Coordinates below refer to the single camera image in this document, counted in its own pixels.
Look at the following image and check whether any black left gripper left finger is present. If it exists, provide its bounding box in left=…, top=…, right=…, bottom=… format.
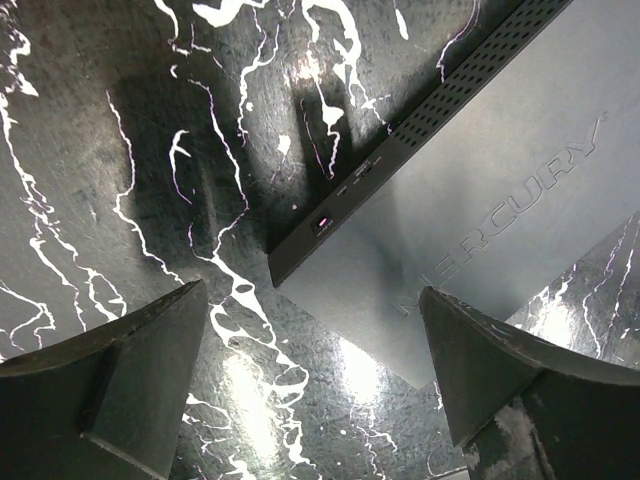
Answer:
left=1, top=281, right=208, bottom=479

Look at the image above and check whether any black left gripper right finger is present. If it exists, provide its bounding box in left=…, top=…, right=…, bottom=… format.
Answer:
left=420, top=287, right=639, bottom=479

